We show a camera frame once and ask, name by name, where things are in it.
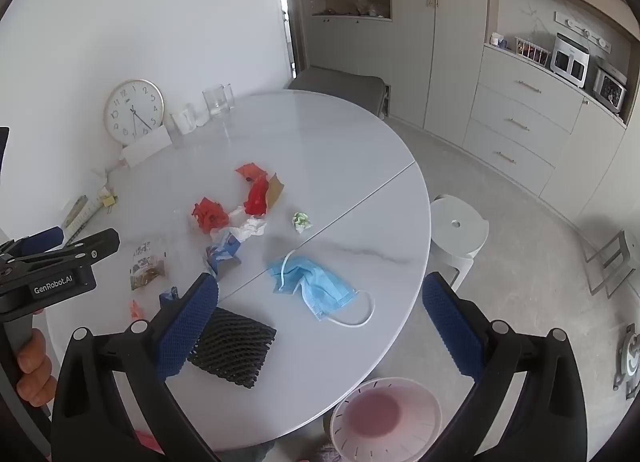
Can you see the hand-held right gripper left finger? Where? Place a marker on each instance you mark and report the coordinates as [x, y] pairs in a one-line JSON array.
[[190, 327]]

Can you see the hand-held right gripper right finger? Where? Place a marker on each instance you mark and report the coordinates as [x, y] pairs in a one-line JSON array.
[[450, 327]]

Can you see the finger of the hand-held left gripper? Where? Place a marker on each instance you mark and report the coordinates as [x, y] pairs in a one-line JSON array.
[[95, 247], [45, 238]]

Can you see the black foam net sleeve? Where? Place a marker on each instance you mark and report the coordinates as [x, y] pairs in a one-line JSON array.
[[235, 347]]

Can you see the clear snack packet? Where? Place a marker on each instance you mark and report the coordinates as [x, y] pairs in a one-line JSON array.
[[147, 267]]

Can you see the blue white wrapper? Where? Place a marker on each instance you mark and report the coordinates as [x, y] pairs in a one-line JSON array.
[[222, 252]]

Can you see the pink trash bin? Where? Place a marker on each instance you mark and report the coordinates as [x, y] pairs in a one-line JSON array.
[[385, 412]]

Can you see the white tissue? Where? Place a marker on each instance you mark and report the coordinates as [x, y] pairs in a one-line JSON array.
[[250, 227]]

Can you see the blue face mask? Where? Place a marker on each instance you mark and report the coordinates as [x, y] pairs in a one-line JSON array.
[[312, 287]]

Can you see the large red wrapper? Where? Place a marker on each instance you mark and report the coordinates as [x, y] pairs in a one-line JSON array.
[[256, 197]]

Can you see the green paper ball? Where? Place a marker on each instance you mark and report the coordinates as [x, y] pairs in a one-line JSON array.
[[302, 222]]

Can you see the brown cardboard piece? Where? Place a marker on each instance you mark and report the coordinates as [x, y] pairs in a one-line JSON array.
[[275, 192]]

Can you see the person's left hand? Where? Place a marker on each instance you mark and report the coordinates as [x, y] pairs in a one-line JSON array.
[[35, 372]]

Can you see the yellow binder clip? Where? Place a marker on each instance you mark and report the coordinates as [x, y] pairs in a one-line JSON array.
[[109, 200]]

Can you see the white plastic stool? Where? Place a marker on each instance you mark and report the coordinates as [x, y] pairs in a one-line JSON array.
[[457, 232]]

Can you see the white folded card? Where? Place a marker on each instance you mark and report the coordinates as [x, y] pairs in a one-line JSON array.
[[147, 147]]

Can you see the pink floral clothing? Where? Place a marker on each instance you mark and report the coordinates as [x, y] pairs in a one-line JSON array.
[[147, 442]]

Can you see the white cup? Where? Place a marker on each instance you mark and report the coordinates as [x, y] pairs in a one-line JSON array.
[[184, 120]]

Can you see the white floor device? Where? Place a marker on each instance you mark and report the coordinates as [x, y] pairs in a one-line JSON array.
[[629, 362]]

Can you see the clear glass mug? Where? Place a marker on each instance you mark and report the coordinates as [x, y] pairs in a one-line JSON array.
[[217, 102]]

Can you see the grey drawer cabinet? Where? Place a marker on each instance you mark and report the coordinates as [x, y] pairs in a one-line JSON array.
[[520, 117]]

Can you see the grey chair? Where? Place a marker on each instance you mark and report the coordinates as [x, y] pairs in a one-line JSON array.
[[335, 85]]

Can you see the tall grey cabinet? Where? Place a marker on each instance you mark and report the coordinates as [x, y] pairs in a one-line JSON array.
[[410, 42]]

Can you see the silver countertop appliance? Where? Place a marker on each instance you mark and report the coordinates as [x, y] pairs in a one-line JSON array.
[[610, 87]]

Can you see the white countertop oven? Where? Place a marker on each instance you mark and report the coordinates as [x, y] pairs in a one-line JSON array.
[[570, 60]]

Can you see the round white wall clock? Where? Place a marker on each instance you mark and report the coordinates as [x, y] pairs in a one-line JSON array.
[[132, 110]]

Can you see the metal frame stand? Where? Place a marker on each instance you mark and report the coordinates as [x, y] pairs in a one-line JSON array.
[[617, 262]]

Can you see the white wall power rail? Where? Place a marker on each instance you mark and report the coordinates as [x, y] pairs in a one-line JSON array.
[[582, 32]]

